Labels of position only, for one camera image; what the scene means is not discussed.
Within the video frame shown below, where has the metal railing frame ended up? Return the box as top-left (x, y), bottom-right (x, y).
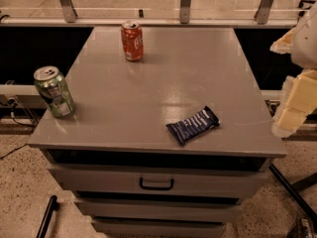
top-left (0, 0), bottom-right (317, 30)

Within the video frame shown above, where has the orange soda can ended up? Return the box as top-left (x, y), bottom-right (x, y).
top-left (121, 21), bottom-right (144, 61)

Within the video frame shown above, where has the black bar lower left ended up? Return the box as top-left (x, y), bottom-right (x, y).
top-left (36, 195), bottom-right (58, 238)

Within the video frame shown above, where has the black stand legs right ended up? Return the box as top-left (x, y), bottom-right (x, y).
top-left (269, 164), bottom-right (317, 232)

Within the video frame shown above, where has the black drawer handle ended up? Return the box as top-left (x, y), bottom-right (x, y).
top-left (139, 178), bottom-right (174, 191)

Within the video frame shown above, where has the grey drawer cabinet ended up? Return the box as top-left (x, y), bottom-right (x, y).
top-left (30, 27), bottom-right (285, 238)

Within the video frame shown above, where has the green soda can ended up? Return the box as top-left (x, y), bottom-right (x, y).
top-left (34, 65), bottom-right (74, 118)

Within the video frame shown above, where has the black cable on floor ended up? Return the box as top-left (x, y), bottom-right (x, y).
top-left (0, 96), bottom-right (36, 161)

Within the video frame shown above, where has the blue rxbar wrapper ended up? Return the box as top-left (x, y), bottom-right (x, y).
top-left (165, 106), bottom-right (220, 146)

